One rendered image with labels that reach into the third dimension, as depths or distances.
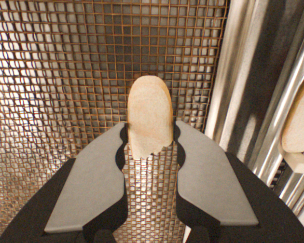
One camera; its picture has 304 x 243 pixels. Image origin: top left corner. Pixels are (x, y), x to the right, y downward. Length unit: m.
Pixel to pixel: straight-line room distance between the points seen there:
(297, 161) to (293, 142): 0.02
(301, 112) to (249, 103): 0.05
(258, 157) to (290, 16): 0.14
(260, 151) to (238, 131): 0.04
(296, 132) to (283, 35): 0.10
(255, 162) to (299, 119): 0.06
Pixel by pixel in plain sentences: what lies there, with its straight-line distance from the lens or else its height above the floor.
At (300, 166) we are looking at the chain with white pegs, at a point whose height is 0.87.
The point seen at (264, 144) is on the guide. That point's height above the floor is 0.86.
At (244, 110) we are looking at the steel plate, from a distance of 0.24.
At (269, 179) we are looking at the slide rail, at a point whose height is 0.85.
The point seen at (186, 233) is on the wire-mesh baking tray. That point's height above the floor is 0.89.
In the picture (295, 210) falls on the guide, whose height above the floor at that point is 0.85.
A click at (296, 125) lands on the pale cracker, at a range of 0.22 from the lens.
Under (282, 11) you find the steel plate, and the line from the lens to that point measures 0.23.
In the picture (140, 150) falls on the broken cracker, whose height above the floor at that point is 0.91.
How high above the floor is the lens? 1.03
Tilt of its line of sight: 61 degrees down
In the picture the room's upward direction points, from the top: 161 degrees counter-clockwise
